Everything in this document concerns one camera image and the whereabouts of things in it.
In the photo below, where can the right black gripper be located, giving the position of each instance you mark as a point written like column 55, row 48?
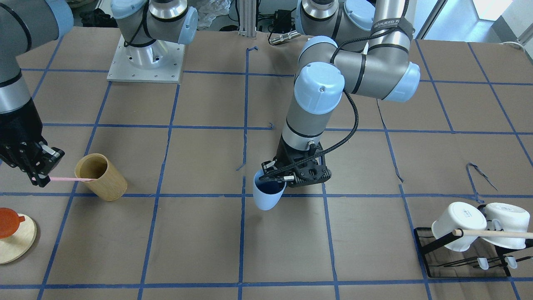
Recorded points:
column 17, row 135

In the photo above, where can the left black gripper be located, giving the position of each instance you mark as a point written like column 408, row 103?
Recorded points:
column 285, row 155

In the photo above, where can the pink chopstick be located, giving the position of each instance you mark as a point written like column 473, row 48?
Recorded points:
column 65, row 179

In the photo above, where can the blue plastic cup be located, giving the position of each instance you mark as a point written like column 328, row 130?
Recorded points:
column 267, row 194

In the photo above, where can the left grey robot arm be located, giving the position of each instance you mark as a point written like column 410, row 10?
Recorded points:
column 355, row 48

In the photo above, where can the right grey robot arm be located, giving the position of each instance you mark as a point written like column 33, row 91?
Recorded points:
column 25, row 25

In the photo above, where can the bamboo cylinder holder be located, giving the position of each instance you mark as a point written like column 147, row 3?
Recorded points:
column 104, row 179

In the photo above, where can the orange silicone funnel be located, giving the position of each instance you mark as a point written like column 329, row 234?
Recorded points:
column 9, row 222

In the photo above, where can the round wooden stand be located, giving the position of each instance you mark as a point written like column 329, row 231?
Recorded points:
column 16, row 245

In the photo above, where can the white mug inner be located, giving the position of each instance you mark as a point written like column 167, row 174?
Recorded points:
column 458, row 215

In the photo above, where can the white mug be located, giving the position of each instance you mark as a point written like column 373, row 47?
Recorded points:
column 511, row 218
column 458, row 215

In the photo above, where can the white mug outer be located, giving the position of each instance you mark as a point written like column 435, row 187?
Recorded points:
column 511, row 218

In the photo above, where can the aluminium frame post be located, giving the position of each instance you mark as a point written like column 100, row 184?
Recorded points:
column 247, row 18

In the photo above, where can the black wire mug rack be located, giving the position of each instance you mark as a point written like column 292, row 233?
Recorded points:
column 481, row 260

